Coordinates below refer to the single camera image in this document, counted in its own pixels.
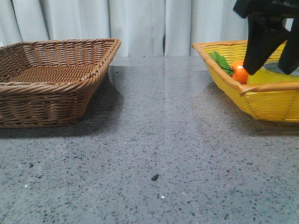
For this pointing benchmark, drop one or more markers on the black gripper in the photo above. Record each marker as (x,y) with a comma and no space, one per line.
(266,32)

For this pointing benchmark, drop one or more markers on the yellow tape roll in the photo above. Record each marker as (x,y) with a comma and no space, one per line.
(270,73)

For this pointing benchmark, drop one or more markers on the orange plastic carrot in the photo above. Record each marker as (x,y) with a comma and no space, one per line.
(234,70)

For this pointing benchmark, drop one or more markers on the yellow woven basket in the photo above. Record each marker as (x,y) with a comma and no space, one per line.
(277,102)

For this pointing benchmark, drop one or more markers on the white curtain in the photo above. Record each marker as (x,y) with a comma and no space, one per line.
(145,27)

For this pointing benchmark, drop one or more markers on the small black debris piece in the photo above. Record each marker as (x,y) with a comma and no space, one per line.
(155,177)

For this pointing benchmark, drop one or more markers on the brown wicker basket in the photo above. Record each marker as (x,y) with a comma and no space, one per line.
(50,83)

